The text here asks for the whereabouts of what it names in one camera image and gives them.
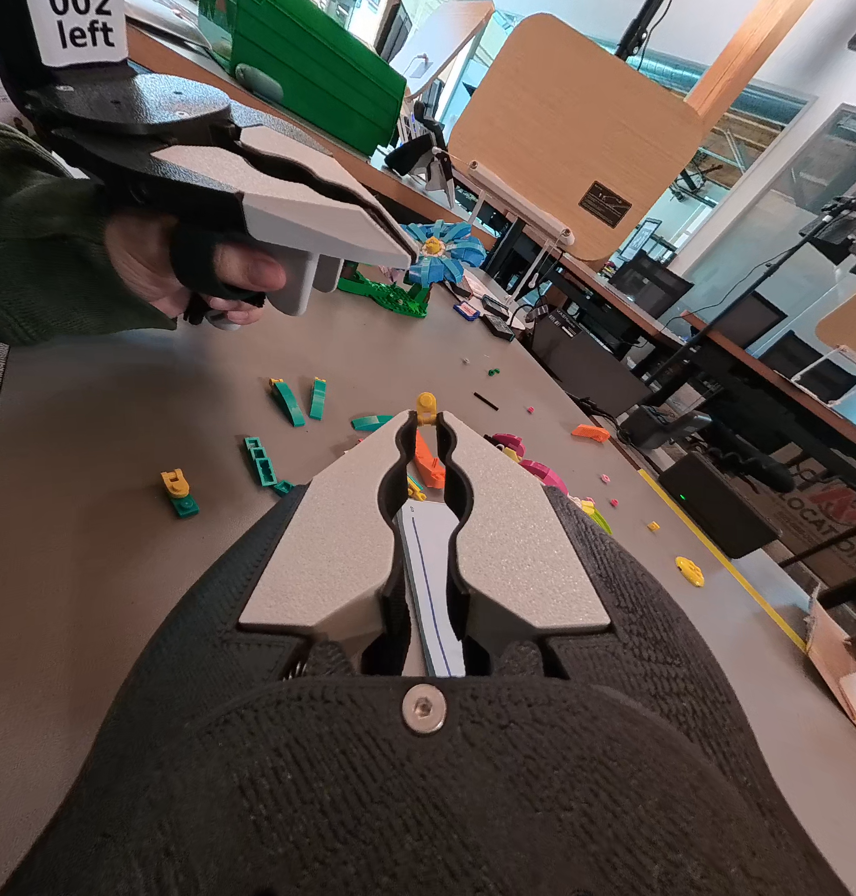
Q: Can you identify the black box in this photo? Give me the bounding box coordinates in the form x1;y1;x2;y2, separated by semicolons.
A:
529;307;653;414

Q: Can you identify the teal curved lego, yellow tip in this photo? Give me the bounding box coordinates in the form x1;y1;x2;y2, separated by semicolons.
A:
268;377;307;428

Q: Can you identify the blue lego flower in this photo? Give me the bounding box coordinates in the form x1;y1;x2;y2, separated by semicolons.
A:
399;218;487;287

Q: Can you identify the person's left forearm green sleeve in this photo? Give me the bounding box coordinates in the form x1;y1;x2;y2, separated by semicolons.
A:
0;118;178;348

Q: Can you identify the black handheld device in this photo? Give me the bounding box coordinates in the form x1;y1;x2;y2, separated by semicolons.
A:
707;419;797;491

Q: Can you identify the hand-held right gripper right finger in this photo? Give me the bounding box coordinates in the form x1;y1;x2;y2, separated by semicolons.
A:
433;411;612;655

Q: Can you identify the person's left hand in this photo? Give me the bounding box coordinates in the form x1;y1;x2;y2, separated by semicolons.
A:
104;213;288;330

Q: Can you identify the small wooden divider panel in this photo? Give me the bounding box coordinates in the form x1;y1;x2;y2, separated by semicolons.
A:
815;279;856;348

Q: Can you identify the large magenta lego piece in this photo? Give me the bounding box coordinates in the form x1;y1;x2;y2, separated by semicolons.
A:
516;458;569;495

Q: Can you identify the black camera on stand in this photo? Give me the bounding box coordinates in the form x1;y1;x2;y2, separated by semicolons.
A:
645;195;856;386

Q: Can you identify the grey charger device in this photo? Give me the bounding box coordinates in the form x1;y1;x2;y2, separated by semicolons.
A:
617;404;713;449

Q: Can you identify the black desk stand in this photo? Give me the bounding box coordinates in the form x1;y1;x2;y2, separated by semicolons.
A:
383;101;457;208

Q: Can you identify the yellow tape strip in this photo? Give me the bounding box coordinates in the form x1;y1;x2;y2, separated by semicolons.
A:
637;467;808;652

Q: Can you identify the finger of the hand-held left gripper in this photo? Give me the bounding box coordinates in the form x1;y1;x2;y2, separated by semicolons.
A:
151;142;419;316
238;123;395;223

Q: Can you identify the yellow and teal lego piece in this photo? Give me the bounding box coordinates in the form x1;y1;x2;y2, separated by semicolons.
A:
160;467;201;519

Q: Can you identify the open cardboard box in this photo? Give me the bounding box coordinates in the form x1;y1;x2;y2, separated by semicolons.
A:
805;587;856;743

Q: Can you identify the green lego leaf base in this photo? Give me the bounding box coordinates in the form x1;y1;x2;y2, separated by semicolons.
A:
336;262;431;320

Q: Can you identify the green plastic bin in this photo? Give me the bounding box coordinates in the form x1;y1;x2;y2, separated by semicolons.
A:
198;0;408;157

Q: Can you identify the printed cardboard box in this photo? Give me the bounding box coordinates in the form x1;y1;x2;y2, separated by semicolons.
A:
777;440;856;582

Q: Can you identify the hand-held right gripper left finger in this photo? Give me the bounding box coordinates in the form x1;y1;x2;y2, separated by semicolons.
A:
237;409;420;676

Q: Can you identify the black monitor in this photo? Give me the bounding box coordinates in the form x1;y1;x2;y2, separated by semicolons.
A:
607;250;695;320

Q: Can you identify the grey oval object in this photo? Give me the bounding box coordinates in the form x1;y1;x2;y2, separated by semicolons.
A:
235;62;286;99

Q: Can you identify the white panel clamp bracket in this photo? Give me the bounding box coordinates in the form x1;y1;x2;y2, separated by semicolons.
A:
467;159;576;248

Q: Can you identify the teal lego frame piece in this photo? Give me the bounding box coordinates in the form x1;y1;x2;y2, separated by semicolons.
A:
243;436;279;488

